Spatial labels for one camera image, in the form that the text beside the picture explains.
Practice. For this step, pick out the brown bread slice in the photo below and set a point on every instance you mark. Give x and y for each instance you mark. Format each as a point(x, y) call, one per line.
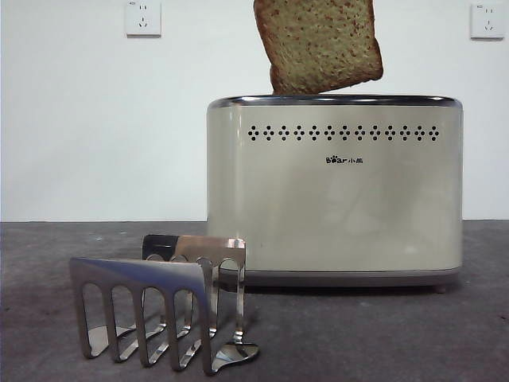
point(318, 44)

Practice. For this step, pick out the cream and chrome toaster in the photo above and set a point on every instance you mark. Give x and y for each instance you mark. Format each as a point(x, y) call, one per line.
point(334, 207)

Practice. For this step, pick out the shiny steel toast rack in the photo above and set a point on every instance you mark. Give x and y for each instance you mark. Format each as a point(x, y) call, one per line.
point(131, 270)

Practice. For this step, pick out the white wall socket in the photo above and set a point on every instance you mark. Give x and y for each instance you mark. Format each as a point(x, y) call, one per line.
point(487, 22)
point(144, 20)

